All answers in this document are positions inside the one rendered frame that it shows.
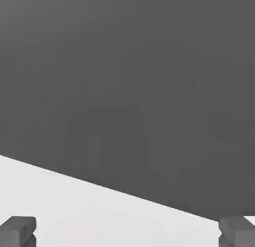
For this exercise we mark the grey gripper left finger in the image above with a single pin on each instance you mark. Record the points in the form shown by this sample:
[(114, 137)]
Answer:
[(17, 232)]

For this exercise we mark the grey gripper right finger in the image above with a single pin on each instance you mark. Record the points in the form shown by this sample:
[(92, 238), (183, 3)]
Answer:
[(237, 233)]

